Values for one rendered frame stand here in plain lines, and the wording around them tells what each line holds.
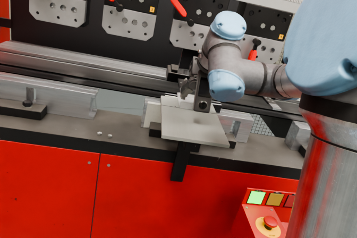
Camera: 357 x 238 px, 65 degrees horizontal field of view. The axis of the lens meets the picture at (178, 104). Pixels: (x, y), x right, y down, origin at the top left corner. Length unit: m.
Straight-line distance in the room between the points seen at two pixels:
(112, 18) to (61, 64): 0.44
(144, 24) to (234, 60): 0.36
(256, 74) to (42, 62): 0.89
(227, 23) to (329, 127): 0.43
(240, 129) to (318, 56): 0.81
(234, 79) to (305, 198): 0.35
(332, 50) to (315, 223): 0.14
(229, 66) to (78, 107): 0.56
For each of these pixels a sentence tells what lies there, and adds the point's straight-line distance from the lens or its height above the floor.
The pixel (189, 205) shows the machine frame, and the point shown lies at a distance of 1.03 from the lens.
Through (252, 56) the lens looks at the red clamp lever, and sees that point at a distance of 0.88.
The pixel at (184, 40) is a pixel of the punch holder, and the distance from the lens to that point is 0.86.
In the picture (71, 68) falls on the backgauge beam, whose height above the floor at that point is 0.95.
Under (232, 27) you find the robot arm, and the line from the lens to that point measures 0.63.
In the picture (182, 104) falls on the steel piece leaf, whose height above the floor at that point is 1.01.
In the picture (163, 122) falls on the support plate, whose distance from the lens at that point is 0.76.
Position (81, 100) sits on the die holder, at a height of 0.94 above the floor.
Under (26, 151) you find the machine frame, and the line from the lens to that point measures 0.97.
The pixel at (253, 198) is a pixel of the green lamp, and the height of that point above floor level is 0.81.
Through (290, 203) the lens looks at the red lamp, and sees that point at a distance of 0.99.
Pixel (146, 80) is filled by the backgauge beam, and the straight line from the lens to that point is 1.19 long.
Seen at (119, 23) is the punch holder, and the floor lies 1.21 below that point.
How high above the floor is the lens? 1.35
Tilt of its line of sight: 23 degrees down
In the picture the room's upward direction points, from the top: 13 degrees clockwise
